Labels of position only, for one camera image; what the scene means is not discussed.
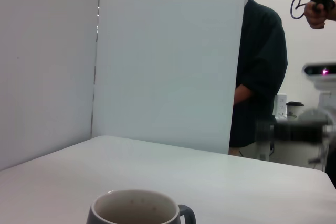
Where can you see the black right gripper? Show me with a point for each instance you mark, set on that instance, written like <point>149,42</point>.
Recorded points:
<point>296,130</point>

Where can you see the grey ceramic mug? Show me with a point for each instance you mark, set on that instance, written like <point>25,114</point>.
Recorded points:
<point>131,208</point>

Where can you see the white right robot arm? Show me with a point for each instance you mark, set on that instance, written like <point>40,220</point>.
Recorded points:
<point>315,115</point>

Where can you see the paper cup with black lid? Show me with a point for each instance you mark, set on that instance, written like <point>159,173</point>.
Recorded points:
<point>293,110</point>

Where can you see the bare hand holding camera rig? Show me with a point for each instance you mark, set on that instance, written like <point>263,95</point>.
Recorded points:
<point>315,16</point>

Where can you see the white box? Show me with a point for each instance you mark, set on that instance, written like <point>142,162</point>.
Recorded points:
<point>280,103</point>

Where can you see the person in dark jacket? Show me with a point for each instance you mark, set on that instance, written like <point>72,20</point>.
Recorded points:
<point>262,51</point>

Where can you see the white robot head with camera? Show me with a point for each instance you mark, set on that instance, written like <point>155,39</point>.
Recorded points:
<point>317,70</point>

